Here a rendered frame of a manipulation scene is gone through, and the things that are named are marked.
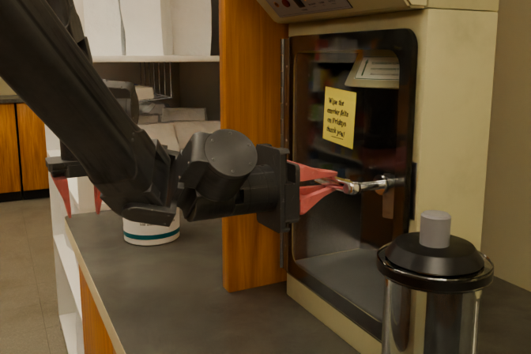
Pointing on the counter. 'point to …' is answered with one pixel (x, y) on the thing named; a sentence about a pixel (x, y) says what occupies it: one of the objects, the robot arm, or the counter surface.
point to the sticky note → (339, 116)
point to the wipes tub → (151, 232)
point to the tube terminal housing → (437, 104)
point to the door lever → (354, 184)
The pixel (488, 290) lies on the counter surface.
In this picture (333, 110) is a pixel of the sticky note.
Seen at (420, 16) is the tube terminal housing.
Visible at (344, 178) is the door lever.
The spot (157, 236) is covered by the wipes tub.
